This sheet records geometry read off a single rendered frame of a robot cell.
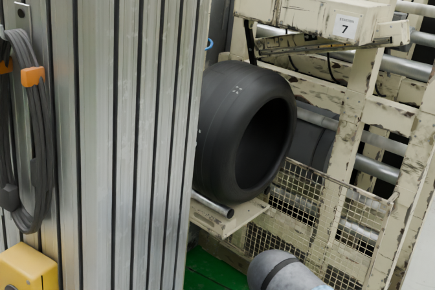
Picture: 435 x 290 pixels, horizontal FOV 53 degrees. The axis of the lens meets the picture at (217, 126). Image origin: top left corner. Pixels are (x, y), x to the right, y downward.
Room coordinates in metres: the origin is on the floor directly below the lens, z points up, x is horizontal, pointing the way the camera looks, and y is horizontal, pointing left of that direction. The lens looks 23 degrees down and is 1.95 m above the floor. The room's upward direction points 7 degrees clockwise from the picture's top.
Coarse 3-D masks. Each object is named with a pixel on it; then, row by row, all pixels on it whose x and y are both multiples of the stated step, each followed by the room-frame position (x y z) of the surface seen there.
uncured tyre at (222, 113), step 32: (224, 64) 1.72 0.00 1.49; (224, 96) 1.53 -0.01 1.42; (256, 96) 1.55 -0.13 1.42; (288, 96) 1.73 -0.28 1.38; (224, 128) 1.45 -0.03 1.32; (256, 128) 1.98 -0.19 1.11; (288, 128) 1.80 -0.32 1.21; (224, 160) 1.43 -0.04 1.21; (256, 160) 1.87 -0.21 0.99; (224, 192) 1.46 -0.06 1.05; (256, 192) 1.63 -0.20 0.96
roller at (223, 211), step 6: (192, 192) 1.64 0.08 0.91; (198, 192) 1.64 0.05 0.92; (198, 198) 1.62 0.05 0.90; (204, 198) 1.60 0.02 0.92; (204, 204) 1.60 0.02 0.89; (210, 204) 1.58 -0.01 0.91; (216, 204) 1.57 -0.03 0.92; (222, 204) 1.57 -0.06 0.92; (216, 210) 1.55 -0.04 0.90; (222, 210) 1.54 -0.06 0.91; (228, 210) 1.53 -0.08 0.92; (228, 216) 1.52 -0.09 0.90
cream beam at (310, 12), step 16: (240, 0) 1.98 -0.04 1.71; (256, 0) 1.93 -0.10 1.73; (272, 0) 1.88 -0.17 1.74; (288, 0) 1.83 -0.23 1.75; (304, 0) 1.79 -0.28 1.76; (320, 0) 1.75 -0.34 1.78; (336, 0) 1.75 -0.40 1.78; (352, 0) 1.83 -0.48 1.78; (240, 16) 1.97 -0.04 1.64; (256, 16) 1.92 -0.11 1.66; (272, 16) 1.87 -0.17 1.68; (288, 16) 1.83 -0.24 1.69; (304, 16) 1.78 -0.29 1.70; (320, 16) 1.74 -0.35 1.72; (352, 16) 1.66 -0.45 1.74; (368, 16) 1.66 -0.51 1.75; (384, 16) 1.79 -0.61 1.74; (304, 32) 1.78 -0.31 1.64; (320, 32) 1.73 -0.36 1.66; (368, 32) 1.69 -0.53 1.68
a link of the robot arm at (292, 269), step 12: (288, 264) 0.70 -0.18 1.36; (300, 264) 0.71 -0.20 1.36; (276, 276) 0.68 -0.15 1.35; (288, 276) 0.67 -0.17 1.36; (300, 276) 0.67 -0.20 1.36; (312, 276) 0.68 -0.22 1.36; (264, 288) 0.68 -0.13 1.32; (276, 288) 0.66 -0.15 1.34; (288, 288) 0.65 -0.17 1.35; (300, 288) 0.65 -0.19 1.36; (312, 288) 0.65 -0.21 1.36; (324, 288) 0.65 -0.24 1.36
